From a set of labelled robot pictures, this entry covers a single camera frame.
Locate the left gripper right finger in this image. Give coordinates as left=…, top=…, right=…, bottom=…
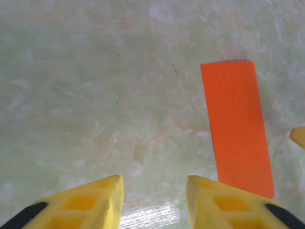
left=186, top=175, right=305, bottom=229

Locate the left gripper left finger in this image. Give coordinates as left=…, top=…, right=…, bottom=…
left=0, top=175, right=125, bottom=229

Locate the orange paper sheet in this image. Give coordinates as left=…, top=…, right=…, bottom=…
left=199, top=59, right=275, bottom=199

